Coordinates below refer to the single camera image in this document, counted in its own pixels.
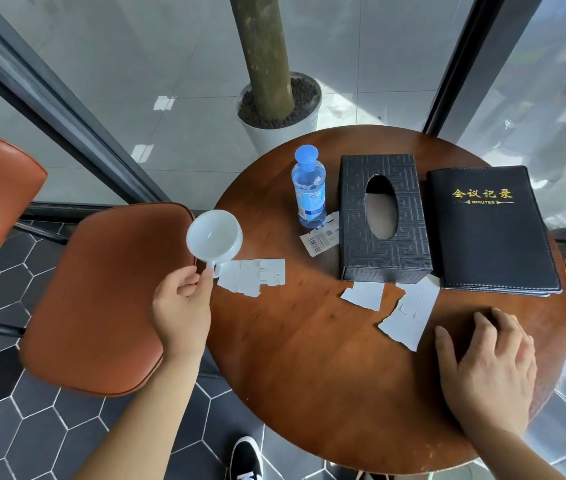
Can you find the white barcode paper tag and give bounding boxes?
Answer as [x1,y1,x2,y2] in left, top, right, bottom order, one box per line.
[299,211,341,257]

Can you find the grey-green tree trunk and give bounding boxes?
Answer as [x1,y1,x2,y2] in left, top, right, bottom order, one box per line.
[228,0,294,116]

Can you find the person's right hand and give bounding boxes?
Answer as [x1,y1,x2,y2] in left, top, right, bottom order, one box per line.
[434,308,538,436]

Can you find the white plant pot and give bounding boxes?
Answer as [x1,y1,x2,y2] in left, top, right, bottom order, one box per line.
[236,71,323,157]

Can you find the small white torn cardboard piece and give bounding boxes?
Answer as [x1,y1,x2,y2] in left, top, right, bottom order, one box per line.
[340,281,386,312]

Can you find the person's left hand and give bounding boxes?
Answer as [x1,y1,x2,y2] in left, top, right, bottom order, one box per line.
[152,267,215,361]

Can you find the person's left forearm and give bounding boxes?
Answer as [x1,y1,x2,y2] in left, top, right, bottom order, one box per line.
[74,347,204,480]

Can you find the dark pebbles in pot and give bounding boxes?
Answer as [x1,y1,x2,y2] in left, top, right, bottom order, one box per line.
[238,77,321,130]

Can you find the dark metal window frame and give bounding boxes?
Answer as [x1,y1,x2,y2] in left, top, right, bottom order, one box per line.
[0,0,566,255]

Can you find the black and white shoe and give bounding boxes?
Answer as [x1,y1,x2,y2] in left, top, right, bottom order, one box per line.
[227,435,264,480]

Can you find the wide white torn cardboard piece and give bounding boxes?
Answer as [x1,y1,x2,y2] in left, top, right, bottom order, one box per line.
[217,258,287,298]

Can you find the long white torn cardboard piece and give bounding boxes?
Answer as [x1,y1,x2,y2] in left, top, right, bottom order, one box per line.
[377,274,442,352]

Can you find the black leather notebook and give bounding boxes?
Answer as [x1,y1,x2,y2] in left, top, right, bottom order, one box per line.
[425,165,564,298]

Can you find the white ceramic cup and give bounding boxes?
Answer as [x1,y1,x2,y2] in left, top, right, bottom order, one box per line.
[186,210,244,284]

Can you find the person's right forearm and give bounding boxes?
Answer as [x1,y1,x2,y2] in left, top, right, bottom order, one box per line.
[458,420,566,480]

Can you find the clear water bottle blue cap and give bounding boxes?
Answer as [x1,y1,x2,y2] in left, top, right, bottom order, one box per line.
[291,144,328,229]

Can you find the black patterned tissue box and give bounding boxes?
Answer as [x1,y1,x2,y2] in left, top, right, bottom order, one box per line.
[338,154,434,285]

